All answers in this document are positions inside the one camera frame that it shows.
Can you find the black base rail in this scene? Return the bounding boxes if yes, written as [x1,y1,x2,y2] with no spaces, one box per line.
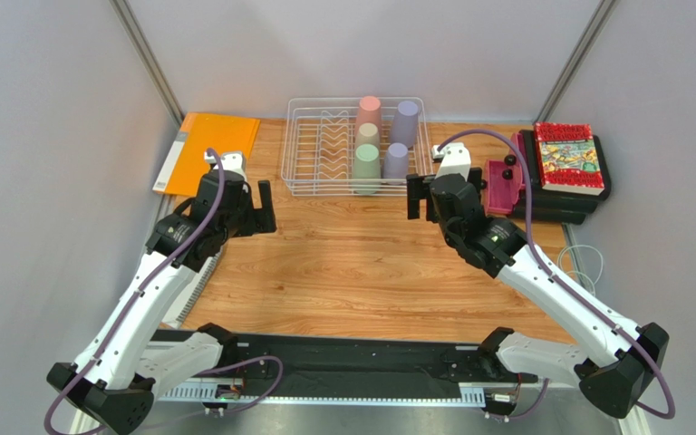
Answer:
[164,333,538,406]

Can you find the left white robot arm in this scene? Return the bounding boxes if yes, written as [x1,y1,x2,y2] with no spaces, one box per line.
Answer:
[47,169,276,434]

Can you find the purple cable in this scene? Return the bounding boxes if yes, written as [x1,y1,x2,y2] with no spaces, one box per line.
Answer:
[43,147,284,435]
[437,128,676,421]

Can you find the purple cup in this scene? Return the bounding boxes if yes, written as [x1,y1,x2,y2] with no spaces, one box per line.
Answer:
[389,101,420,149]
[382,142,410,185]

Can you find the magenta plastic holder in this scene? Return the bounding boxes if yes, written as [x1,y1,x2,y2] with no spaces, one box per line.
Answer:
[482,151,525,216]

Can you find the pink cup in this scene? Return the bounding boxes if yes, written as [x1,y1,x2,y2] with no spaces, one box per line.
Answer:
[354,95,382,132]

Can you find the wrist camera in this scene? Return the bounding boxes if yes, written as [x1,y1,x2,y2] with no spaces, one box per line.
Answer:
[432,142,471,180]
[204,151,247,180]

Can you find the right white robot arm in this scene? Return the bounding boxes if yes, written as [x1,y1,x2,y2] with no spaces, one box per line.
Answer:
[406,174,676,420]

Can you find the white wire dish rack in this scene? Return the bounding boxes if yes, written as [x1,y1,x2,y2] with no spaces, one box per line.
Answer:
[281,96,433,197]

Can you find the white cable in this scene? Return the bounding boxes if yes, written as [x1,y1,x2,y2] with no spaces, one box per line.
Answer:
[556,244,605,296]

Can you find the black tray stack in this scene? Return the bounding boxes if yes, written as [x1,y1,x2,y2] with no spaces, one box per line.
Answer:
[513,130,613,225]

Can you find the beige cup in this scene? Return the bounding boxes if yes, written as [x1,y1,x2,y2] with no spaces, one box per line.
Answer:
[355,122,381,150]

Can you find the green cup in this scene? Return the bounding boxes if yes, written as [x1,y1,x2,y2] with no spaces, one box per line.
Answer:
[352,143,381,195]

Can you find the red book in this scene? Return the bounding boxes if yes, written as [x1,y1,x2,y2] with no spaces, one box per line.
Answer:
[534,122,605,196]

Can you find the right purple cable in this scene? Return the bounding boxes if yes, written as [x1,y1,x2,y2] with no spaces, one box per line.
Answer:
[437,128,676,421]

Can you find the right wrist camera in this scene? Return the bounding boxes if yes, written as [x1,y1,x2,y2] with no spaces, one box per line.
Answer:
[432,142,471,180]

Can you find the orange folder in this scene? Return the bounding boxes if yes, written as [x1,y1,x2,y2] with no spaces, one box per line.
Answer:
[152,111,262,201]

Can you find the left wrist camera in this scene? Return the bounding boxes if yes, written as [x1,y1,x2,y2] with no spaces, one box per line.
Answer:
[204,151,247,180]

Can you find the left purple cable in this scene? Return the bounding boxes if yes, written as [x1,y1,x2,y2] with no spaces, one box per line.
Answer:
[43,147,284,435]

